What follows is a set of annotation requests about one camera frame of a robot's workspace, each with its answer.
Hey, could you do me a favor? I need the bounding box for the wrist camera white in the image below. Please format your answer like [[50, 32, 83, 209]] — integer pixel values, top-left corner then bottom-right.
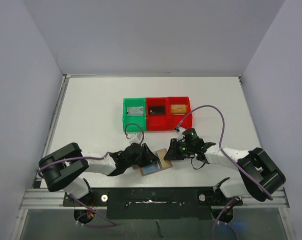
[[174, 126, 186, 141], [126, 132, 144, 144]]

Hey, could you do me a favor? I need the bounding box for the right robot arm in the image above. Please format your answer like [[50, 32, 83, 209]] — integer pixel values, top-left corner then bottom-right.
[[164, 128, 286, 202]]

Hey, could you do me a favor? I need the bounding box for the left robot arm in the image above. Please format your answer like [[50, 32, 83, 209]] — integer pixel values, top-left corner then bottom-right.
[[38, 142, 159, 200]]

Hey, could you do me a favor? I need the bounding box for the brown leather card holder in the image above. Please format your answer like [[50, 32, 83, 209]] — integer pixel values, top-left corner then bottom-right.
[[132, 148, 173, 177]]

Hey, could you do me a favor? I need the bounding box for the silver credit card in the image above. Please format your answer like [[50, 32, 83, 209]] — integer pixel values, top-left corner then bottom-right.
[[126, 106, 144, 116]]

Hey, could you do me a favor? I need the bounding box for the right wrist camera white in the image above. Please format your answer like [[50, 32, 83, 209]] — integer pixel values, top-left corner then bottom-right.
[[174, 126, 186, 141]]

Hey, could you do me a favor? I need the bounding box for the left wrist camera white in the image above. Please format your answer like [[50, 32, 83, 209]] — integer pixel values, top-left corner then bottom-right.
[[126, 132, 144, 144]]

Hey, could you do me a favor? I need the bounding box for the red plastic double bin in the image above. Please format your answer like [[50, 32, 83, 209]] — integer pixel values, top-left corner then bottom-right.
[[146, 96, 191, 131]]

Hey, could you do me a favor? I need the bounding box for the black credit card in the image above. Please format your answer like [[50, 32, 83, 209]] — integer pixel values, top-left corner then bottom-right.
[[148, 105, 165, 115]]

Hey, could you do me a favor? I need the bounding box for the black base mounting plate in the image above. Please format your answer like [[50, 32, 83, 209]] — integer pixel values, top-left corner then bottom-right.
[[63, 186, 241, 221]]

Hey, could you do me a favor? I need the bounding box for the gold credit card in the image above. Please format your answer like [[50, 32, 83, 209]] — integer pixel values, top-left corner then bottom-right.
[[170, 104, 188, 115]]

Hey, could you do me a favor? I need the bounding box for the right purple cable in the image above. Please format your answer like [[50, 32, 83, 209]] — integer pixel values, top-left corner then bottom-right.
[[174, 105, 273, 240]]

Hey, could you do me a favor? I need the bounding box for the gold striped card in holder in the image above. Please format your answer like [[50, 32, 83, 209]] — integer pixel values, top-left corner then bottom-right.
[[154, 148, 173, 171]]

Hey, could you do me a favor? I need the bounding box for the green plastic bin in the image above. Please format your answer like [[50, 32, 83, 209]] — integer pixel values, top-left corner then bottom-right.
[[122, 97, 146, 133]]

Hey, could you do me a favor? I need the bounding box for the blue credit card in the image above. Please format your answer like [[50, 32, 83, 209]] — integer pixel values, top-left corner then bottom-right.
[[141, 162, 159, 176]]

